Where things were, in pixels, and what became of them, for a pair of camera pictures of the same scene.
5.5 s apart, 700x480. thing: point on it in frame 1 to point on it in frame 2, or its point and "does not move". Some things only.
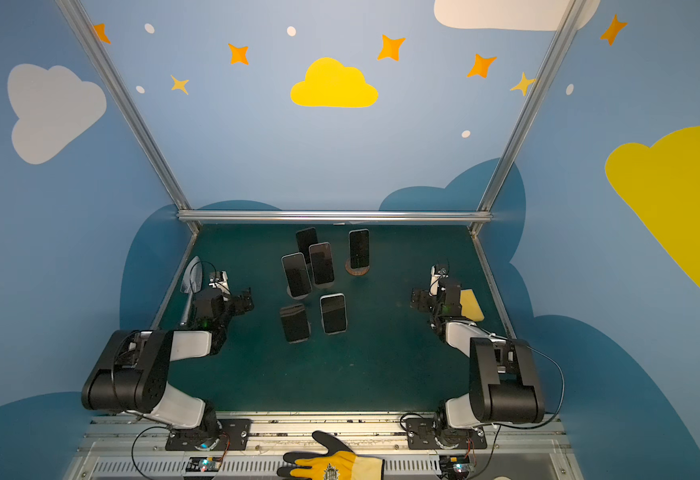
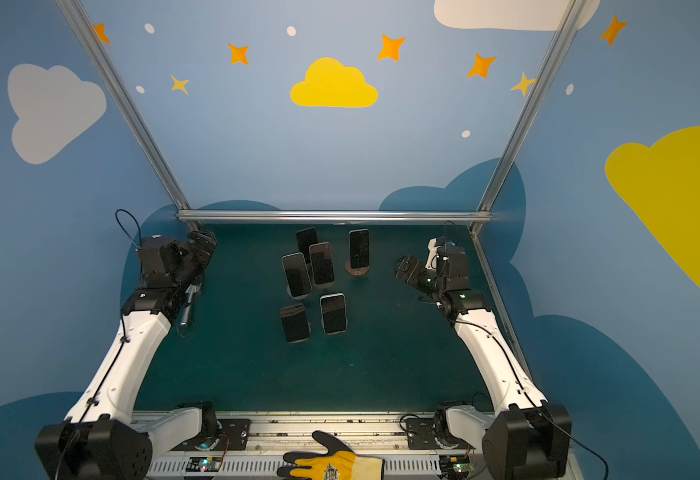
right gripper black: (424, 299) to (413, 271)
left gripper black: (239, 302) to (197, 251)
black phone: (306, 238) does not move
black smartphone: (297, 274) does not move
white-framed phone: (333, 313) does not move
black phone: (295, 323) does not move
